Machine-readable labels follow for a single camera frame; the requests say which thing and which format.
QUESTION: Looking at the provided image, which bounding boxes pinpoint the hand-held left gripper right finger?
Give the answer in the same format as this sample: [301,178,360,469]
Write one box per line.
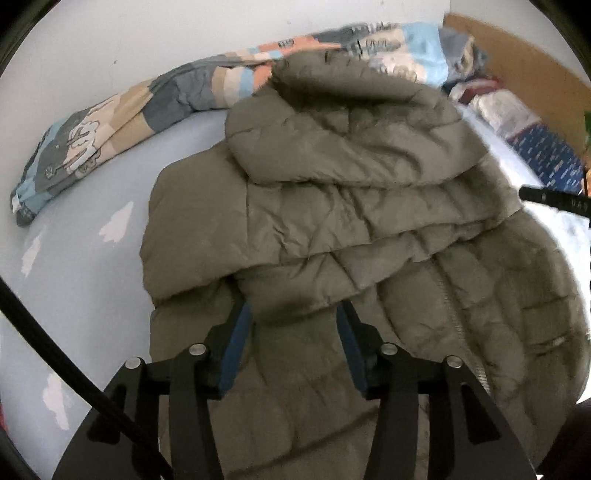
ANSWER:
[336,302,539,480]

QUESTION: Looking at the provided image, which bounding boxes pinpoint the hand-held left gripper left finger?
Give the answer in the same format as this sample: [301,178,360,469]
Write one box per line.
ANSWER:
[52,302,254,480]

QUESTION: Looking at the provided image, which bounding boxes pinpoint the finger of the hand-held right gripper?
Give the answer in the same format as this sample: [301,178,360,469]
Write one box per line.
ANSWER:
[519,185,591,214]

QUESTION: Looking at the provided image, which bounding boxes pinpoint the olive hooded puffer jacket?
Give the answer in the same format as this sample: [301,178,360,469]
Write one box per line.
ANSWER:
[140,48,591,480]

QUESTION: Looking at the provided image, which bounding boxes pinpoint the star and stripe pillow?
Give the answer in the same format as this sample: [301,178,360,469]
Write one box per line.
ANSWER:
[443,76,589,197]

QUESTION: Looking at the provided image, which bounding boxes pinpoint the wooden headboard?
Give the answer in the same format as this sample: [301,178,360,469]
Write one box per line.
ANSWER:
[443,13,591,153]

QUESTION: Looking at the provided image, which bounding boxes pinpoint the light blue bed sheet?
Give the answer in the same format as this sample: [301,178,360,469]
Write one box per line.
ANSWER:
[0,104,591,467]

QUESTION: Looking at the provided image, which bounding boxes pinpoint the patchwork cartoon blanket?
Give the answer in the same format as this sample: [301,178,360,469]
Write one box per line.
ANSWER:
[10,21,490,228]

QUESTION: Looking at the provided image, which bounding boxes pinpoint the thick black cable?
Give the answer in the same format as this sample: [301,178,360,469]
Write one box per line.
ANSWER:
[0,279,174,480]

